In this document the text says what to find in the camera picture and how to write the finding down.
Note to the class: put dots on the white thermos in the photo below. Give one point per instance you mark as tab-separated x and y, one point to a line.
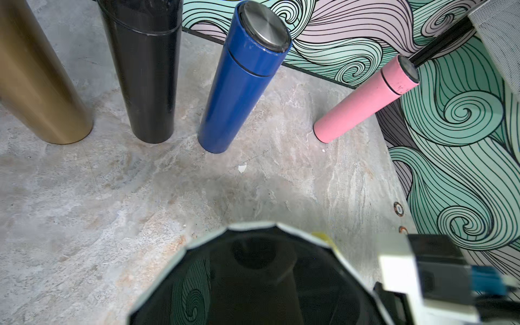
258	273

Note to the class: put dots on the blue thermos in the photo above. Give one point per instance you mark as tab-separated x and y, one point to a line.
255	47

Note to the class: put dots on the pink thermos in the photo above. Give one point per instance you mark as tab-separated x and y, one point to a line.
387	85

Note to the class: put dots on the black thermos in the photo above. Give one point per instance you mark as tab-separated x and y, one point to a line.
144	39

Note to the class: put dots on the gold thermos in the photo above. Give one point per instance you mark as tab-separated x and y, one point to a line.
34	84

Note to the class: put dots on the yellow cleaning cloth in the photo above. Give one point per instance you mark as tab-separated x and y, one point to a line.
324	237

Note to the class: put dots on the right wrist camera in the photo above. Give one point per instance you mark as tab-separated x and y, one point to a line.
427	280

